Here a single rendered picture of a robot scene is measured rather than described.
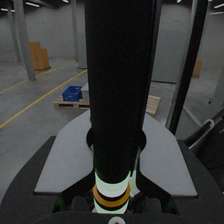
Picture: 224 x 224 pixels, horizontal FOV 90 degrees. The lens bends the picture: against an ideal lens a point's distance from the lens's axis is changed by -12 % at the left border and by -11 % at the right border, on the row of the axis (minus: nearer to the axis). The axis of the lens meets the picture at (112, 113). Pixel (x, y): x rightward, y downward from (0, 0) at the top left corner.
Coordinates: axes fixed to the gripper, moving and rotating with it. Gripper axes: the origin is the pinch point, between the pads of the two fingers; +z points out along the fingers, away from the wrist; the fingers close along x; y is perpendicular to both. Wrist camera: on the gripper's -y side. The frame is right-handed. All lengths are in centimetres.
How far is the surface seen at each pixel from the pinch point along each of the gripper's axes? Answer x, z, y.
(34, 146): -134, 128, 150
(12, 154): -162, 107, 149
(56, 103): -146, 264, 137
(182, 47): 257, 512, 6
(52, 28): -606, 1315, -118
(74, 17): -293, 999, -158
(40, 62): -427, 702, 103
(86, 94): -69, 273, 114
